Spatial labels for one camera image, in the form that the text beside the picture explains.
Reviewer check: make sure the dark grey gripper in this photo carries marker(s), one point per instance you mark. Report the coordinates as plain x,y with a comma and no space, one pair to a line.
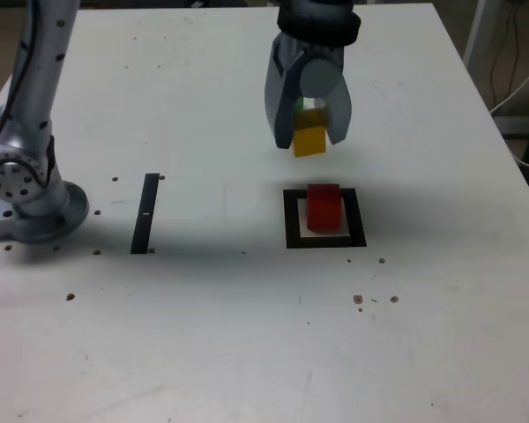
322,52

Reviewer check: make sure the black tape square outline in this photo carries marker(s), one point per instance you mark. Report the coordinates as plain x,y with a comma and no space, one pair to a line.
291,220

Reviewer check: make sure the red cube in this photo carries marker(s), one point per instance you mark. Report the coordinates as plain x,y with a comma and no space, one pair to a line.
322,209

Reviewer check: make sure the yellow cube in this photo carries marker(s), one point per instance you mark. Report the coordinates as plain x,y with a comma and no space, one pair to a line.
309,141

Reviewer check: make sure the green cube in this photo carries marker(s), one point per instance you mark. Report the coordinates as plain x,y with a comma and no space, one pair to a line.
299,105

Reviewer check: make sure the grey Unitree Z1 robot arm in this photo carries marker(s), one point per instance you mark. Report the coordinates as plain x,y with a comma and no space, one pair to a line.
39,88

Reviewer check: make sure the white frame leg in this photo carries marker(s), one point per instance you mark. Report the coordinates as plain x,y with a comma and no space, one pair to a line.
475,39

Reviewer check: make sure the black tape strip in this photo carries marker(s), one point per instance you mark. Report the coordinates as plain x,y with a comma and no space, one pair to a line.
143,211

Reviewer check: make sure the grey background bar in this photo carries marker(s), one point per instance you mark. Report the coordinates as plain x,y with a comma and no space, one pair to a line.
518,127

